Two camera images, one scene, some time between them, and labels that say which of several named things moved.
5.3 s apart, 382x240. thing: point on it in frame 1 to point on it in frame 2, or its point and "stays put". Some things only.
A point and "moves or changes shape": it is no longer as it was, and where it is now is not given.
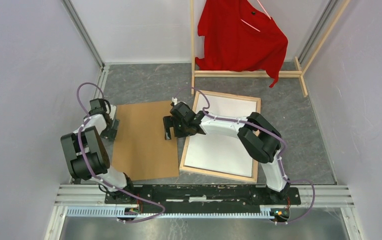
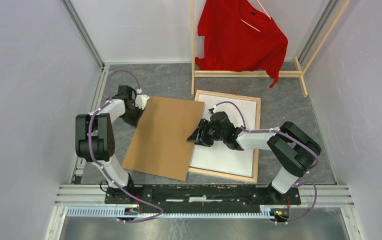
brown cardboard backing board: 141,150 moves or changes shape
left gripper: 111,134 to 135,122
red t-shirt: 238,38 stays put
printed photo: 221,153 stays put
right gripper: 171,121 to 195,136
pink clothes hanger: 266,12 stays put
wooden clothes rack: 298,73 stays put
